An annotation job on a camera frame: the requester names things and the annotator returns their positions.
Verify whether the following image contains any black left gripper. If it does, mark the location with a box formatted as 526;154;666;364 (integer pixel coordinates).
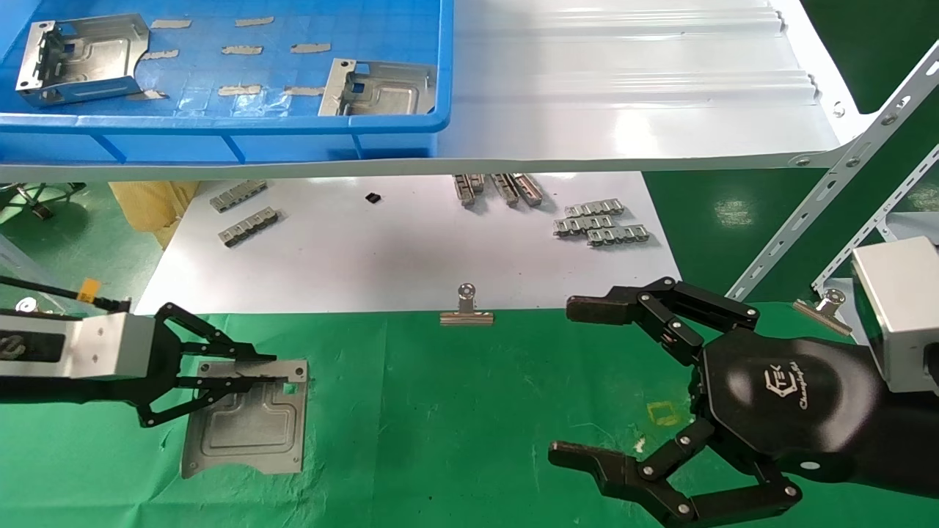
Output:
0;302;292;428

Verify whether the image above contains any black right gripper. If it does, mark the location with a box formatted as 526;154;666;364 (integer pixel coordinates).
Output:
548;277;882;528

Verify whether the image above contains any small notched metal strip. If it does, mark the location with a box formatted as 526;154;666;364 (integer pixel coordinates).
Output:
587;225;651;249
554;215;615;238
209;181;268;214
565;199;625;219
219;210;280;249

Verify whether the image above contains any green table cloth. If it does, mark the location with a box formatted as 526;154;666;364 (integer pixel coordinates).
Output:
0;307;939;528

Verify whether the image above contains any yellow bag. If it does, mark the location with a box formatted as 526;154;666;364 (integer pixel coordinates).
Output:
109;182;200;251

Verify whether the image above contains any blue plastic bin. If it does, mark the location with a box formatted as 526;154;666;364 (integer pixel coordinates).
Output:
0;0;454;166

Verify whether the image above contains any black chair base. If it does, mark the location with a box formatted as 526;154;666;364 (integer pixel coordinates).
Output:
0;183;86;221

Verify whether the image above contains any white shelf board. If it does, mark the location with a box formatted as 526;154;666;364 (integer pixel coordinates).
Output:
0;0;856;184

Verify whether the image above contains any long perforated steel angle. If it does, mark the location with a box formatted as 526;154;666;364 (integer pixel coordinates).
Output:
725;40;939;303

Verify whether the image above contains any short perforated steel angle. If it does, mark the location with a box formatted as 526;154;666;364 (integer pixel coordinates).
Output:
811;143;939;294

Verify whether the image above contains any black cable with yellow tag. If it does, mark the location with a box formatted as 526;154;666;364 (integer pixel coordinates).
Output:
0;276;133;313

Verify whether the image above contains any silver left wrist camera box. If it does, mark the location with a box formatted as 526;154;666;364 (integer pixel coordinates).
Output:
0;311;74;380

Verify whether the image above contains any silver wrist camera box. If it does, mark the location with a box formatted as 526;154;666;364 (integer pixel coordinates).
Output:
851;237;939;396
0;311;74;380

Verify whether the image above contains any stamped metal bracket with tab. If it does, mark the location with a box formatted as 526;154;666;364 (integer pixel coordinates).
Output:
318;59;438;118

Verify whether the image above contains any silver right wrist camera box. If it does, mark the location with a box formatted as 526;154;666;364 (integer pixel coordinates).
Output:
851;237;939;396

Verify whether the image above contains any boxy folded metal bracket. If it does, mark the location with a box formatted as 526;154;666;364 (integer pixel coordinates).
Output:
15;15;151;109

